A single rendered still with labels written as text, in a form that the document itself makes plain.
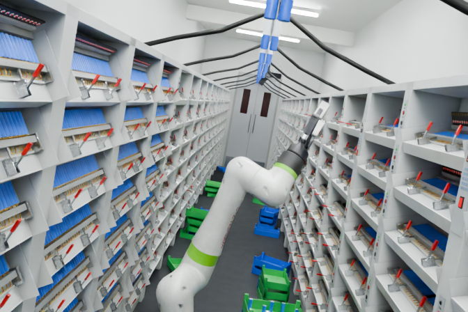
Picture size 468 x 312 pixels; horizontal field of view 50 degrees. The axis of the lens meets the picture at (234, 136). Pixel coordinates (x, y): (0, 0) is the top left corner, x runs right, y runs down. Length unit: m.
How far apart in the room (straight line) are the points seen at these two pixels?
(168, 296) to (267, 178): 0.50
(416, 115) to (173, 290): 1.17
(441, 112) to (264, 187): 0.87
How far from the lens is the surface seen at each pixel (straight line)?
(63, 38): 1.46
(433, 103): 2.18
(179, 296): 1.71
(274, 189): 1.66
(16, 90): 1.29
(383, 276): 2.22
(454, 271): 1.54
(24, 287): 1.58
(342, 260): 2.93
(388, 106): 2.85
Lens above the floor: 1.54
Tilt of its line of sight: 4 degrees down
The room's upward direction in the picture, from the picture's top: 10 degrees clockwise
